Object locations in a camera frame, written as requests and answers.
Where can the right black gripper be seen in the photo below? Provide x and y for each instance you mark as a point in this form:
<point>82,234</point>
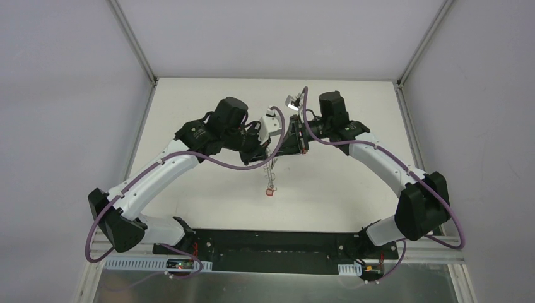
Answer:
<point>298,136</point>

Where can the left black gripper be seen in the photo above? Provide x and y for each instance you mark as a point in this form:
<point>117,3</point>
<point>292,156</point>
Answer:
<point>259,149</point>

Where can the metal key ring disc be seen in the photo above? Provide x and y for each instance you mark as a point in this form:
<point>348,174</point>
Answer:
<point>270,175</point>

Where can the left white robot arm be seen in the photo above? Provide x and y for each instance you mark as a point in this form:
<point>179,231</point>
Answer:
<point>222,136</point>

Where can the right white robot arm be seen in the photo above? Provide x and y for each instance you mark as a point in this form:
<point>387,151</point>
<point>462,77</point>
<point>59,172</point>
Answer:
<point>423,197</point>

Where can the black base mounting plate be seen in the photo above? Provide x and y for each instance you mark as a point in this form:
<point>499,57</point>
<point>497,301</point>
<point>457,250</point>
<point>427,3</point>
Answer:
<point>310,253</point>

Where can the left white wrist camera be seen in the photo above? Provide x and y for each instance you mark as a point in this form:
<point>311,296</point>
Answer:
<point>269,126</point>

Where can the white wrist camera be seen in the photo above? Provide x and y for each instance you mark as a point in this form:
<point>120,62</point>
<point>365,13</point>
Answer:
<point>295,102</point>
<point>269,126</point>

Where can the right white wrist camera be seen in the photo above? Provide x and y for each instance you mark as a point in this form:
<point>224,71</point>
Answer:
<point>295,102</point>

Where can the right white cable duct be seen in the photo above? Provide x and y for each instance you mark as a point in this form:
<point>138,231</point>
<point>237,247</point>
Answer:
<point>354,269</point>

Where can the white cable duct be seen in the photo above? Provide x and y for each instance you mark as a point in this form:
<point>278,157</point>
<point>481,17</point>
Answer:
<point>171,265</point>
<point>354,269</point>

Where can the aluminium frame rail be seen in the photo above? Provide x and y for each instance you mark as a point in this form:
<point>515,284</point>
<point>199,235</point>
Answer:
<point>427,251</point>

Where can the left white cable duct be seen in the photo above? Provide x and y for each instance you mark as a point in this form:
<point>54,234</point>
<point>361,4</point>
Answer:
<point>171,265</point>

